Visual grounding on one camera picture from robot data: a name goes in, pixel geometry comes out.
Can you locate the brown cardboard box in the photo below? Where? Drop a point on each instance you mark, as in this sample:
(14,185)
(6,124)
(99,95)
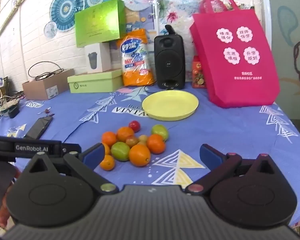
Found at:
(45,87)

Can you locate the small orange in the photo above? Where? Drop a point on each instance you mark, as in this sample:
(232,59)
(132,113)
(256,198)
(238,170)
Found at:
(107,162)

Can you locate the clear floral plastic wrap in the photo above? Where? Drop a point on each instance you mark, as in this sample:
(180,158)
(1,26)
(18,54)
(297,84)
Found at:
(180,10)

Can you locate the black flat device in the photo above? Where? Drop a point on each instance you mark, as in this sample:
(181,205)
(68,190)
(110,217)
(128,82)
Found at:
(38,127)

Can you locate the person's left hand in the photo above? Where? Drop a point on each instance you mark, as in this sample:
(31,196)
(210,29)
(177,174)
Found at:
(2,215)

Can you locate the light green shoebox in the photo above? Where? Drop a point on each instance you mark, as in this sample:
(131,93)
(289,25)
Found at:
(95,82)

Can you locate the large glossy green box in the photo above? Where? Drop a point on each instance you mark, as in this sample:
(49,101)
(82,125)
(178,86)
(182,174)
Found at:
(97,23)

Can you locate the white power strip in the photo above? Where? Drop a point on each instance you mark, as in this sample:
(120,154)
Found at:
(2,107)

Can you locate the purple printed board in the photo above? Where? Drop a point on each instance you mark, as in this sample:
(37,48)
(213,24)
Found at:
(140,20)

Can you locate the black speaker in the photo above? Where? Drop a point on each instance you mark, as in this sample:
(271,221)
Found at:
(169,60)

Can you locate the white product box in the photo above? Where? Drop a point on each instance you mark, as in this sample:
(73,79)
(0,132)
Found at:
(97,58)

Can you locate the small blue paper fan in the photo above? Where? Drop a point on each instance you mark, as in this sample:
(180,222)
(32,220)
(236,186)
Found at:
(50,29)

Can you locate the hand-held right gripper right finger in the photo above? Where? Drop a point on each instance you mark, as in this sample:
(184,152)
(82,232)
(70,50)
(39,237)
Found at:
(210,155)

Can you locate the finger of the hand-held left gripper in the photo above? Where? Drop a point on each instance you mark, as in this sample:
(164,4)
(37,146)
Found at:
(71,148)

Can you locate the large blue paper fan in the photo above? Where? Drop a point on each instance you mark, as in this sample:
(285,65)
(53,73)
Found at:
(66,8)

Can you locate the small brown fruit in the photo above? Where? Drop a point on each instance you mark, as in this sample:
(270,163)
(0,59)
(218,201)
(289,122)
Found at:
(141,143)

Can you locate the blue printed tablecloth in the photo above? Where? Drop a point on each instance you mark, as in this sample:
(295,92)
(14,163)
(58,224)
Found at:
(227,135)

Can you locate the large orange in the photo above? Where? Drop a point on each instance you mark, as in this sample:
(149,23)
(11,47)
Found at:
(139,155)

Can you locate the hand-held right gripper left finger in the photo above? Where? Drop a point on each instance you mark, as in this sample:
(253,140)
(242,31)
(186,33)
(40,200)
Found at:
(96,153)

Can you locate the pink tote bag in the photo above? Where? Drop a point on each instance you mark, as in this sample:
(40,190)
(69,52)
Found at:
(237,55)

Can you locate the small yellow tomato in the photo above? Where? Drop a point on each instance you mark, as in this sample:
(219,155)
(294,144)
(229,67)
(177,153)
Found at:
(143,138)

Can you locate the red cherry tomato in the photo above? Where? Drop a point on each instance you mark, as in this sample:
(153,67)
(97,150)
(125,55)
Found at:
(134,125)

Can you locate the red printed packet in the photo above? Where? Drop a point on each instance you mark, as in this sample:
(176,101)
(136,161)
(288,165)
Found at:
(198,72)

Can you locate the yellow plate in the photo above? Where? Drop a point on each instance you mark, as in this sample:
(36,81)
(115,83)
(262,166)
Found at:
(170,103)

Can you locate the orange packet of cups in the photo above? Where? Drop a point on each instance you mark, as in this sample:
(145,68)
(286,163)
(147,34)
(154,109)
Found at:
(136,60)

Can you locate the green fruit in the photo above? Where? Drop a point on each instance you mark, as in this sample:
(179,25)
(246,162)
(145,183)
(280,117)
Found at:
(120,151)
(160,132)

